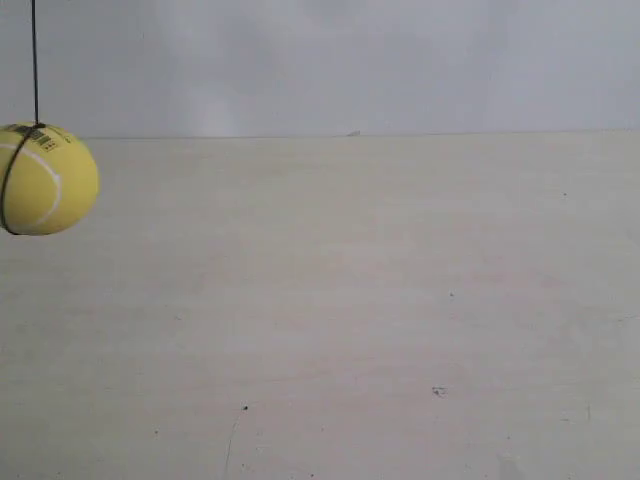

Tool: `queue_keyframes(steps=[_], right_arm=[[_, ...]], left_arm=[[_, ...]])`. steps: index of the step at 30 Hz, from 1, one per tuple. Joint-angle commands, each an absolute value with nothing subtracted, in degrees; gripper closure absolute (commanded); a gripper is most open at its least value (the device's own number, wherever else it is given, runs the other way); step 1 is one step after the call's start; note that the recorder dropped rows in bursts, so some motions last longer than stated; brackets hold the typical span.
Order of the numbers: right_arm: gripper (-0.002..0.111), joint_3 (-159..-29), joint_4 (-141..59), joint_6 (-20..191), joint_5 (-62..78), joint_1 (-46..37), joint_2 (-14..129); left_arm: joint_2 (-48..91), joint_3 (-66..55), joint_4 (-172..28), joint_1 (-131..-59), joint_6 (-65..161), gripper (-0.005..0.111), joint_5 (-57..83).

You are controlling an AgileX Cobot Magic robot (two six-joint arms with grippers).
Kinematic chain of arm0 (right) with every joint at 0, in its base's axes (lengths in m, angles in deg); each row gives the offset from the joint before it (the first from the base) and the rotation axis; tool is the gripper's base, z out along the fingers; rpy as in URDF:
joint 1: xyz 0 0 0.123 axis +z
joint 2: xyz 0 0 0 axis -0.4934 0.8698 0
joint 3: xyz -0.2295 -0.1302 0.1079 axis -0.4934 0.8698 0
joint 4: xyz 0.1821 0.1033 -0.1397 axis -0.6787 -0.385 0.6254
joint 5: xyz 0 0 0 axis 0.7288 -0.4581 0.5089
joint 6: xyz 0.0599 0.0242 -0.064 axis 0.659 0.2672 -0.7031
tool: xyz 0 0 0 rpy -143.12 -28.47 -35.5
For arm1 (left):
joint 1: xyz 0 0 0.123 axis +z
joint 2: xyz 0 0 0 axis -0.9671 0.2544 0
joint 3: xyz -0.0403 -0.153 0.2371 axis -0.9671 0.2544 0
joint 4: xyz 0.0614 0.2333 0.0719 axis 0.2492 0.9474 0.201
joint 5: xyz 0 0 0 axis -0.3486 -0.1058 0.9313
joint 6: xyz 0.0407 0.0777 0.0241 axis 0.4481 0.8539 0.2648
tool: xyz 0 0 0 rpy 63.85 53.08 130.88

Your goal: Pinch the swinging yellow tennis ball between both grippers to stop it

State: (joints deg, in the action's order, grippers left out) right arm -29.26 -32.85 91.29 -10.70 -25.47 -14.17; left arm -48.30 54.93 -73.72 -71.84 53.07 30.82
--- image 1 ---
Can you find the yellow tennis ball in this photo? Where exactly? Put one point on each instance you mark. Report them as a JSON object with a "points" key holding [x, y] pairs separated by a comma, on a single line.
{"points": [[49, 179]]}

